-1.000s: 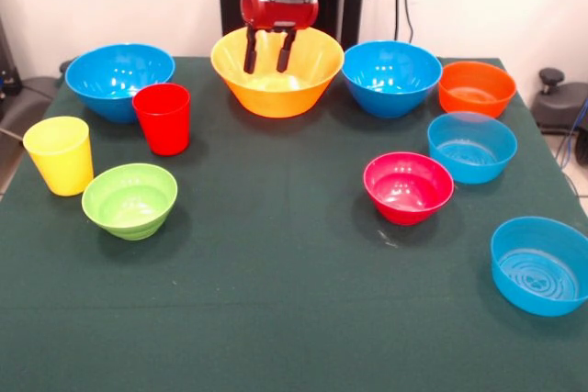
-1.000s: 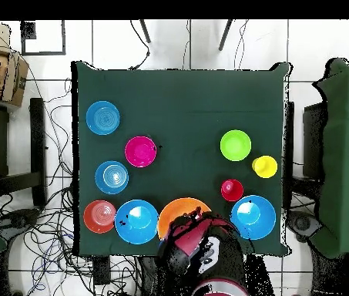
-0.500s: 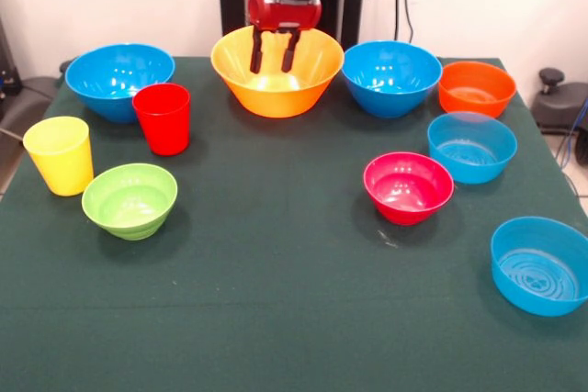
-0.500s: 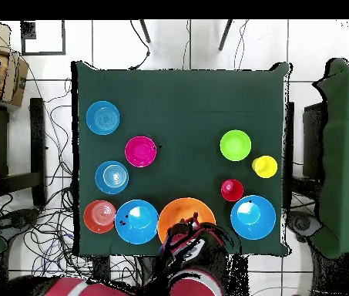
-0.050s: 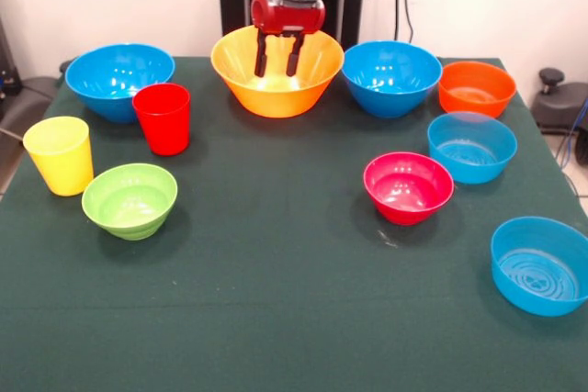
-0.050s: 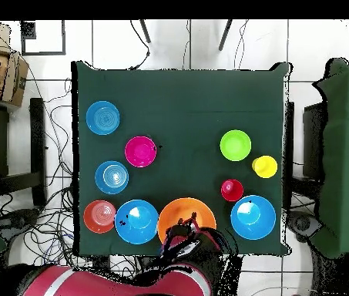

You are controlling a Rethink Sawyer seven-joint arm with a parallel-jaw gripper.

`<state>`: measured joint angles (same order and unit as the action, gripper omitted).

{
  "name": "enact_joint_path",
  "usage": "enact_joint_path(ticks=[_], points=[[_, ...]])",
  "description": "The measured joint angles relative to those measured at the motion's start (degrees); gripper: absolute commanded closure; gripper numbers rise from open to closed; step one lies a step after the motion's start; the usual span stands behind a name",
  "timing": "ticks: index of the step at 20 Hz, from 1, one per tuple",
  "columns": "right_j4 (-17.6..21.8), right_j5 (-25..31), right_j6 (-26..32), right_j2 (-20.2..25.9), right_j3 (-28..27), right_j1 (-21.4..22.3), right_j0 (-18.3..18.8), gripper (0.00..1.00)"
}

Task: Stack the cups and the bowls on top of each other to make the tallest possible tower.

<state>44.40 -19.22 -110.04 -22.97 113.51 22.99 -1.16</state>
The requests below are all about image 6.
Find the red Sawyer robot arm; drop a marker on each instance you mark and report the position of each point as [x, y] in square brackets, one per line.
[100, 283]

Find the black table frame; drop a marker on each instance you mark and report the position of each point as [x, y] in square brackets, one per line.
[37, 151]

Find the red cup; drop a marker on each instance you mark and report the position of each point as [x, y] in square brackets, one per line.
[232, 190]

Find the black stand base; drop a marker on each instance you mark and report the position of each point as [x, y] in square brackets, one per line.
[18, 220]
[303, 223]

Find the cardboard box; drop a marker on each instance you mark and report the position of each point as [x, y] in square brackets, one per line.
[14, 80]

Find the pink bowl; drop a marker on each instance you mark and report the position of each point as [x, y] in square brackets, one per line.
[140, 151]

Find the large yellow bowl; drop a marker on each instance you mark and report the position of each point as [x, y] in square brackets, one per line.
[177, 212]

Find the small blue bowl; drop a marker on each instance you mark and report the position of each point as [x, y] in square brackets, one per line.
[102, 117]
[111, 177]

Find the black power strip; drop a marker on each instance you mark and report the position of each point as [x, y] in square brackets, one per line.
[101, 262]

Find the large blue bowl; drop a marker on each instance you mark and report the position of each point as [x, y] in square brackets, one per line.
[253, 217]
[136, 222]

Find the yellow cup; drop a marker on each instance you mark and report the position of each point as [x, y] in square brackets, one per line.
[265, 166]

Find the black square frame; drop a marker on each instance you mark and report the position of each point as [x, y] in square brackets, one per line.
[27, 30]

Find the black tripod leg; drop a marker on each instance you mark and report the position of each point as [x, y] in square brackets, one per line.
[225, 35]
[145, 32]

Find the black box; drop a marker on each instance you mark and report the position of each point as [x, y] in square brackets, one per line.
[312, 141]

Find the orange bowl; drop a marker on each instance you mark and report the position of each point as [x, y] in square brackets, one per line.
[99, 216]

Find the green bowl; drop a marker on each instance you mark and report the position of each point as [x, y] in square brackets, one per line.
[235, 145]

